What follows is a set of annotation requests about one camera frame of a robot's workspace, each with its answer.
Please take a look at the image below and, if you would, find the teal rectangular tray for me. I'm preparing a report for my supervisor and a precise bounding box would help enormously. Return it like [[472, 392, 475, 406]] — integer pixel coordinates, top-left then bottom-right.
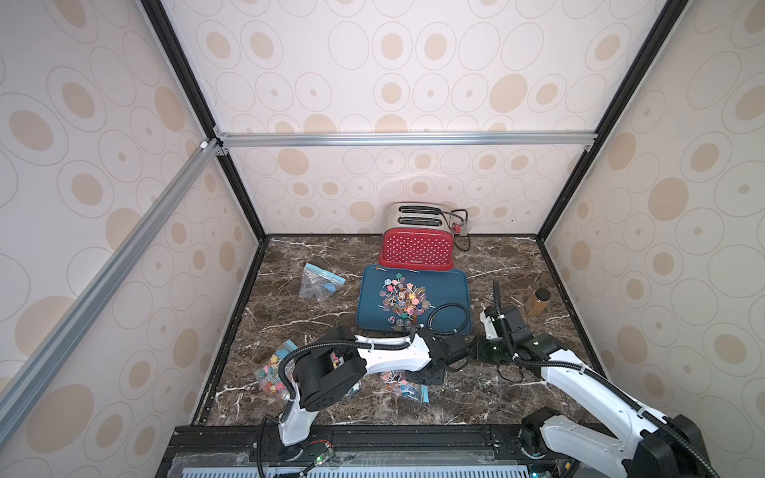
[[356, 266, 473, 336]]

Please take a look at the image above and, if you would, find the candy ziploc bag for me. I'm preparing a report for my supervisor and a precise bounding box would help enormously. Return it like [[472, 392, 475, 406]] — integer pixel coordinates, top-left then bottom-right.
[[256, 340, 298, 400], [329, 352, 366, 400], [380, 372, 430, 404], [299, 263, 346, 301]]

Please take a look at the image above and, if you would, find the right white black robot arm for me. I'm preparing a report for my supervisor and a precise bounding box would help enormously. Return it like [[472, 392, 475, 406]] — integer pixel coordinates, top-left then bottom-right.
[[476, 305, 718, 477]]

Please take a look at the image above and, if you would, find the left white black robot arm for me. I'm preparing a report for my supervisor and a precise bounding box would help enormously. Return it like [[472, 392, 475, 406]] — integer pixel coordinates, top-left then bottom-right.
[[278, 327, 468, 447]]

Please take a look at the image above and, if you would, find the pile of loose candies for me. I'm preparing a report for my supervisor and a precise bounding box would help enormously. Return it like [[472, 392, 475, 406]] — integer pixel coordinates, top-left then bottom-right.
[[379, 273, 434, 331]]

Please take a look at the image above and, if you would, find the brown bottle black cap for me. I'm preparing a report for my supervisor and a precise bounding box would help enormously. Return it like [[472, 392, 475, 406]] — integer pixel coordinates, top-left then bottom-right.
[[524, 287, 551, 317]]

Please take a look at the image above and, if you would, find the red polka dot toaster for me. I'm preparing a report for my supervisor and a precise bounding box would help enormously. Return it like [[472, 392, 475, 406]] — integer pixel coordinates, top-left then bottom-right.
[[380, 202, 454, 271]]

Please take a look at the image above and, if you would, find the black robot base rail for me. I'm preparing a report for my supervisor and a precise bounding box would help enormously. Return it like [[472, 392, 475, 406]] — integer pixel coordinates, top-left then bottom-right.
[[157, 424, 584, 477]]

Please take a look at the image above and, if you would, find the horizontal aluminium frame bar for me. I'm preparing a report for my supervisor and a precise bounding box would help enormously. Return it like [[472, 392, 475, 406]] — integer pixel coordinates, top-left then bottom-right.
[[219, 131, 598, 149]]

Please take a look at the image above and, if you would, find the left slanted aluminium frame bar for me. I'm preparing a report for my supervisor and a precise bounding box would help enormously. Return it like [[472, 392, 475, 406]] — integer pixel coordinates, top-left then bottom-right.
[[1, 139, 221, 446]]

